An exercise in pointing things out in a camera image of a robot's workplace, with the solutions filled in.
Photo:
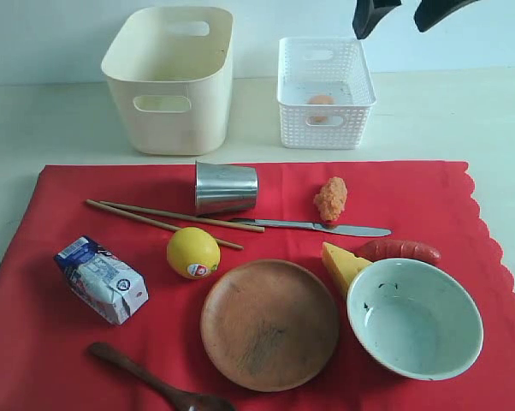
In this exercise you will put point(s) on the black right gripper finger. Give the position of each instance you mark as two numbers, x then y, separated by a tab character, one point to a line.
431	12
368	13

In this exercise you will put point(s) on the brown egg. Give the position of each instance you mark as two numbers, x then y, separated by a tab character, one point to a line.
321	99

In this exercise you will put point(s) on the orange breaded nugget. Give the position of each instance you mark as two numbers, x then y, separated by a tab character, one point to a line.
331	199

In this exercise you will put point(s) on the red sausage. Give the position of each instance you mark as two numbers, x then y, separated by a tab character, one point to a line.
388	249

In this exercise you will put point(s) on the yellow cheese wedge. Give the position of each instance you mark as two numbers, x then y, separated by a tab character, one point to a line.
342	265

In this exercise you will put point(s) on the yellow lemon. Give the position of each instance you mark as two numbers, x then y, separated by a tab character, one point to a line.
193	253

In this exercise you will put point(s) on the white perforated plastic basket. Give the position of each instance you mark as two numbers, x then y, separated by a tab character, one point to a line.
335	66

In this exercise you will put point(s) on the cream plastic tub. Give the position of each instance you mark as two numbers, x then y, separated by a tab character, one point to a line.
170	73

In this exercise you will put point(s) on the steel table knife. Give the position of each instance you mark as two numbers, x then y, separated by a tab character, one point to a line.
337	229

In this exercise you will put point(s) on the steel cup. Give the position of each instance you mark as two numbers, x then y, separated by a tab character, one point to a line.
224	188

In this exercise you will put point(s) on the wooden chopstick upper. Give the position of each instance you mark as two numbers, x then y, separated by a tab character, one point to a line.
163	213

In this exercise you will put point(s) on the wooden chopstick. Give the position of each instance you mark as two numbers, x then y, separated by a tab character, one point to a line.
152	222
163	213

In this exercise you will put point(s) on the red tablecloth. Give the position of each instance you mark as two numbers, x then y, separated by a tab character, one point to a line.
45	328

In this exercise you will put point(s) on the pale green ceramic bowl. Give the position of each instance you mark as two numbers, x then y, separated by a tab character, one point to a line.
415	319

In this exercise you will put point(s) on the brown wooden plate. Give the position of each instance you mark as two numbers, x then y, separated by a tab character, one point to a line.
269	325

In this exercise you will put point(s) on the wooden chopstick lower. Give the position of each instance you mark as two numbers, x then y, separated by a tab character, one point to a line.
152	222

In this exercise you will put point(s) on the blue white milk carton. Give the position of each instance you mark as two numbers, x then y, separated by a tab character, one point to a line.
112	288

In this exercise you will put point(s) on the dark wooden spoon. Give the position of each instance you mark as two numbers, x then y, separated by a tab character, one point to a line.
179	399

